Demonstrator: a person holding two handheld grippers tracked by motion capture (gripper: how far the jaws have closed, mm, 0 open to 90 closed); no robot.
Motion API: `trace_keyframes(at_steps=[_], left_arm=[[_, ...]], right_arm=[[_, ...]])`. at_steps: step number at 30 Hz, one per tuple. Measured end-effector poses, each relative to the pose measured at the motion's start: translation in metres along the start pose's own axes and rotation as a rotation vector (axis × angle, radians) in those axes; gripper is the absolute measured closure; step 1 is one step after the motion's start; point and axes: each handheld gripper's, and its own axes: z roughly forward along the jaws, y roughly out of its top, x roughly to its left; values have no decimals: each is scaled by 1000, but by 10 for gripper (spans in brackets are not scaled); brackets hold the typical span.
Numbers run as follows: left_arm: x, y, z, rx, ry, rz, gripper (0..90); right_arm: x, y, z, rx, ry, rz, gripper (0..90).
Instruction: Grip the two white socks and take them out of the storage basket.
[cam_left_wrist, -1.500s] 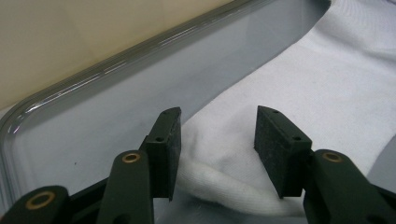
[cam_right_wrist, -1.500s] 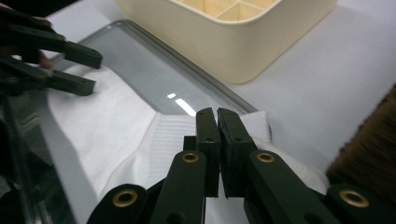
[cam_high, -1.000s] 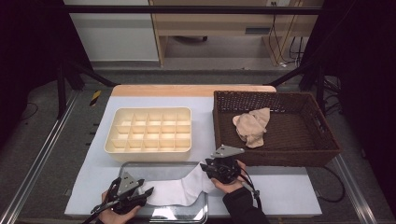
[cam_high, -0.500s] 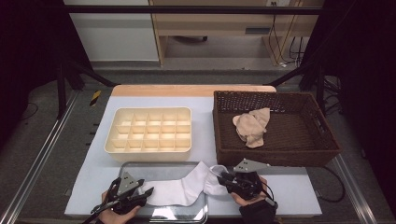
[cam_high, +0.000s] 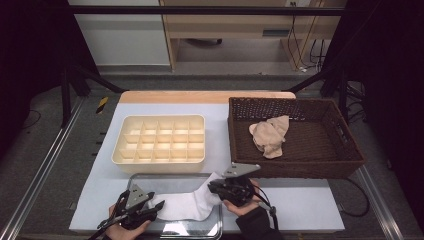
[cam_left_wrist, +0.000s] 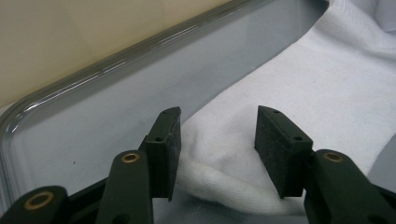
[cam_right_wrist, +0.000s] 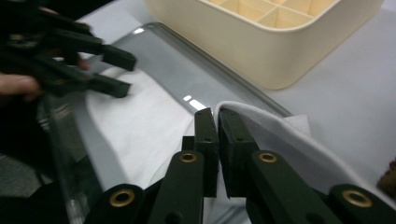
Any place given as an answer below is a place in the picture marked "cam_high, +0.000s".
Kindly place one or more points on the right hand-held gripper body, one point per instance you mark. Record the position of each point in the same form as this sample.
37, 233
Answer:
240, 191

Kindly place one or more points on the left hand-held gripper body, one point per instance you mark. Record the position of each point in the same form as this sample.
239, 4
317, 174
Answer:
135, 198

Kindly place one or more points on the white sock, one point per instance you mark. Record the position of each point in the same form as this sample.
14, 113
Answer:
183, 206
208, 195

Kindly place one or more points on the clear box lid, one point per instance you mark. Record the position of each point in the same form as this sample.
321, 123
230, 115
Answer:
156, 185

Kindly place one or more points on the cream divided storage box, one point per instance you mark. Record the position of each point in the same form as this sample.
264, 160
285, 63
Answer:
160, 166

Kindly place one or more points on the brown wicker basket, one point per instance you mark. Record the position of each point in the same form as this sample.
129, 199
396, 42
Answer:
316, 146

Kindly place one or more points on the person's right hand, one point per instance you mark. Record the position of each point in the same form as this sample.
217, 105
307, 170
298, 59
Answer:
245, 210

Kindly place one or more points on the person's left hand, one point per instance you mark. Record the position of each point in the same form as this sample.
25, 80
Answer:
126, 235

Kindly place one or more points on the white table mat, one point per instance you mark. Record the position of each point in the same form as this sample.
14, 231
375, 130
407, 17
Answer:
220, 140

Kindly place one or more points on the yellow black tape strip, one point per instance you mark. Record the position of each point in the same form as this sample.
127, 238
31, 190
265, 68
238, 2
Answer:
102, 105

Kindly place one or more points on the black metal stand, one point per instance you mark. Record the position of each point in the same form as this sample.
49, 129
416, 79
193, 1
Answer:
343, 96
66, 100

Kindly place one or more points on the white cabinet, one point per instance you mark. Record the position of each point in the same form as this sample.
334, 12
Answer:
126, 43

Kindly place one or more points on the wooden desk shelf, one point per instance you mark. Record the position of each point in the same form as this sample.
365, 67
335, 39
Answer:
233, 25

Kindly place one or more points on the black horizontal bar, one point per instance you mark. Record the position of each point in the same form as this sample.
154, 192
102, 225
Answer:
200, 10

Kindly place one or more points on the black curtain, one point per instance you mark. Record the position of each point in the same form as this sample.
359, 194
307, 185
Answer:
33, 50
393, 66

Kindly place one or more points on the aluminium rail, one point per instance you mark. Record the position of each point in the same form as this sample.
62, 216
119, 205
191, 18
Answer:
380, 206
40, 180

